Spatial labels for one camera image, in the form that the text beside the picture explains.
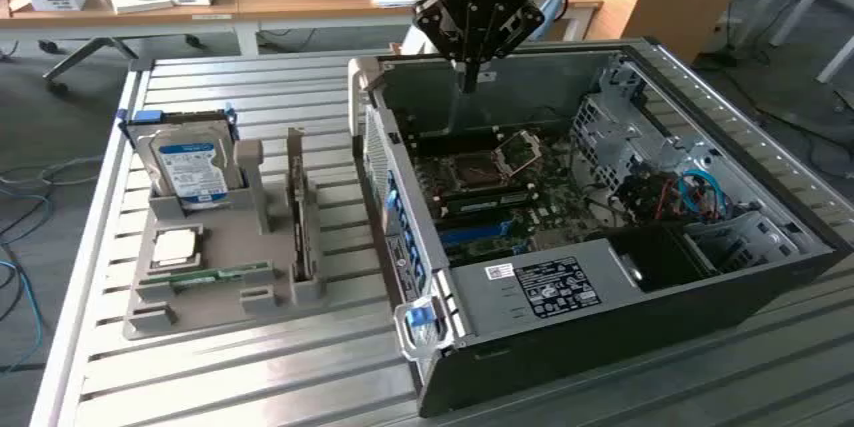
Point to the low-profile Nvidia graphics card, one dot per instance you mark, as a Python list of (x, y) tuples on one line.
[(303, 217)]

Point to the metal socket cover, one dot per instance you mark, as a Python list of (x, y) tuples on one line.
[(517, 152)]

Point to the silver perforated drive cage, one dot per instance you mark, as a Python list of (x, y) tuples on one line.
[(621, 137)]

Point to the CPU socket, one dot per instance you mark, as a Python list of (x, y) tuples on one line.
[(477, 172)]

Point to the green motherboard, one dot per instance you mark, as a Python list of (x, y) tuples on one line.
[(554, 207)]

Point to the blue expansion slot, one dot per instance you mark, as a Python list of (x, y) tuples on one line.
[(474, 234)]

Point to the hard disk with blue caddy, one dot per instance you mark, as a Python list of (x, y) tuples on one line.
[(190, 167)]

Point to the grey castor leg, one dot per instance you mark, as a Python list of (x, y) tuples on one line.
[(80, 57)]

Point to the grey plastic parts rack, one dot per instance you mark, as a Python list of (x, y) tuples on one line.
[(227, 242)]

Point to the silver disk bay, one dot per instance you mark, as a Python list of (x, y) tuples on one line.
[(747, 242)]

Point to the silver power supply unit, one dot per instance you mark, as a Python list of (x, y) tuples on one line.
[(487, 307)]

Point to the blue case release latch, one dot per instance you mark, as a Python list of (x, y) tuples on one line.
[(419, 318)]

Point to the silver CPU chip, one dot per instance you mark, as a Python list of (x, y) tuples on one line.
[(175, 247)]

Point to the open black PC case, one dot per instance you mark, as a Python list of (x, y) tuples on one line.
[(601, 347)]

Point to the white table frame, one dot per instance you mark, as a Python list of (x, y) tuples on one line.
[(837, 62)]

